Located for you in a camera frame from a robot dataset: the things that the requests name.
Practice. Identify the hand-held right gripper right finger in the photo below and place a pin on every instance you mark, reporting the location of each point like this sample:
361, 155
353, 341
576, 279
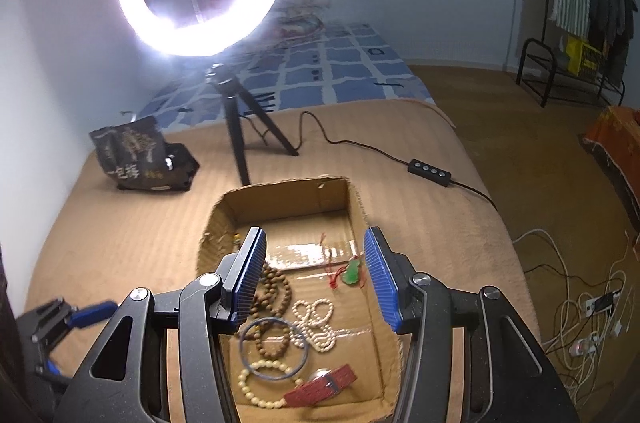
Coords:
382, 283

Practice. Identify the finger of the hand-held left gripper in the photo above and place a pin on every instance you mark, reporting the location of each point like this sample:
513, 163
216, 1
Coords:
55, 372
95, 313

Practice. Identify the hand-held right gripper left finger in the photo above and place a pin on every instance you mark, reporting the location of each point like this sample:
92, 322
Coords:
247, 278

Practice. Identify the metal bangle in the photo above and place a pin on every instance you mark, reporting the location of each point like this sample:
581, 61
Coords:
241, 345

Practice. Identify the cardboard box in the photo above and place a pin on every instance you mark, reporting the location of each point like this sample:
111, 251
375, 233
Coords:
310, 213

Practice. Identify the black tripod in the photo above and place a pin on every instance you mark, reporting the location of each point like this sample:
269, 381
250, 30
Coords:
237, 143

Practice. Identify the black snack bag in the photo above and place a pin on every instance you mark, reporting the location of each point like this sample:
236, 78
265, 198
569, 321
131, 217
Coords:
135, 153

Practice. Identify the white power strip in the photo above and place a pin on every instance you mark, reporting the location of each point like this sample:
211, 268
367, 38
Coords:
585, 347
600, 303

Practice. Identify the blue checked bed sheet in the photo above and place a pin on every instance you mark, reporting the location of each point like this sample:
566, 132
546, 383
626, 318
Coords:
350, 68

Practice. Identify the black clothes rack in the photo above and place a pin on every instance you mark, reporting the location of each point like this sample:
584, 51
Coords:
522, 63

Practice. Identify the orange cloth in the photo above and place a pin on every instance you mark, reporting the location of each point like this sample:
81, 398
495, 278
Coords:
617, 148

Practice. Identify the folded floral quilt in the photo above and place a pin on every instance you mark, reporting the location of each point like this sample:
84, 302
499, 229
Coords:
305, 3

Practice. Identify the yellow box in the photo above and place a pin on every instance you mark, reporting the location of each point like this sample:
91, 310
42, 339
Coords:
582, 58

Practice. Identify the dark hanging clothes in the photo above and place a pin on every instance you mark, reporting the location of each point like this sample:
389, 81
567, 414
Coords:
610, 8

